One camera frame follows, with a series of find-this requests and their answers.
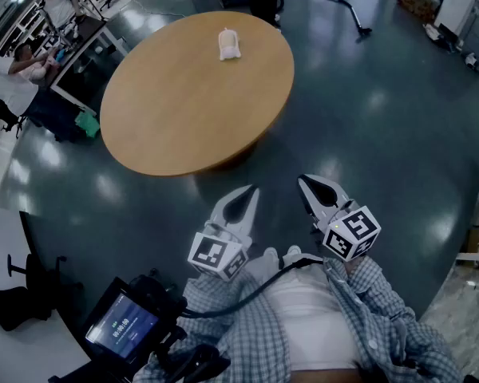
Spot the black strap mount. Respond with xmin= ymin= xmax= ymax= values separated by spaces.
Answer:
xmin=153 ymin=342 xmax=233 ymax=383

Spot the person's white right shoe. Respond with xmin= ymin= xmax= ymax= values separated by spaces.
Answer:
xmin=282 ymin=244 xmax=303 ymax=267

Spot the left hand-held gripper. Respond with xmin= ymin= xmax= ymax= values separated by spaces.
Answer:
xmin=187 ymin=184 xmax=261 ymax=282

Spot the dark desk with white frame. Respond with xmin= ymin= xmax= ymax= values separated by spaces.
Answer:
xmin=49 ymin=14 xmax=128 ymax=116

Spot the person's white shoe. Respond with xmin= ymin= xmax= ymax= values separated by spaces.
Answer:
xmin=282 ymin=244 xmax=303 ymax=267
xmin=262 ymin=247 xmax=281 ymax=274

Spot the person's checked shirt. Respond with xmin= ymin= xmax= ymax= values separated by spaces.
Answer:
xmin=131 ymin=255 xmax=464 ymax=383

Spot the person's white left shoe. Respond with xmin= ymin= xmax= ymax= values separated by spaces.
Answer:
xmin=262 ymin=247 xmax=281 ymax=274

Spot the black jacket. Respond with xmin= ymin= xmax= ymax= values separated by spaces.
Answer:
xmin=0 ymin=286 xmax=53 ymax=332

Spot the thick black cable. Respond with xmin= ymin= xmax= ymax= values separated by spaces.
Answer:
xmin=181 ymin=256 xmax=325 ymax=319

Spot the green bag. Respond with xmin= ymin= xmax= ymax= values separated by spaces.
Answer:
xmin=74 ymin=111 xmax=102 ymax=139

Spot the cardboard box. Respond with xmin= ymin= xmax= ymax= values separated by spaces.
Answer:
xmin=397 ymin=0 xmax=441 ymax=24

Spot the black recorder with screen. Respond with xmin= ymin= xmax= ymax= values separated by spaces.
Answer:
xmin=82 ymin=268 xmax=189 ymax=371

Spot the person's white undershirt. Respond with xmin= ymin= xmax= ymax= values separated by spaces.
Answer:
xmin=263 ymin=263 xmax=362 ymax=373

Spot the person's right forearm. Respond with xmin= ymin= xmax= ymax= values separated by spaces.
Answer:
xmin=323 ymin=255 xmax=418 ymax=334

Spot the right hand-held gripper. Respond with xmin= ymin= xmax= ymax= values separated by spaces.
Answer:
xmin=296 ymin=173 xmax=382 ymax=263

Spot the person's left forearm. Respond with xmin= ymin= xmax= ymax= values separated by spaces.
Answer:
xmin=181 ymin=268 xmax=264 ymax=326

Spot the black vacuum hose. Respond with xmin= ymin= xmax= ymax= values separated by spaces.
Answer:
xmin=277 ymin=0 xmax=373 ymax=42

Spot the round wooden table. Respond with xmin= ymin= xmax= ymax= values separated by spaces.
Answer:
xmin=99 ymin=10 xmax=295 ymax=177

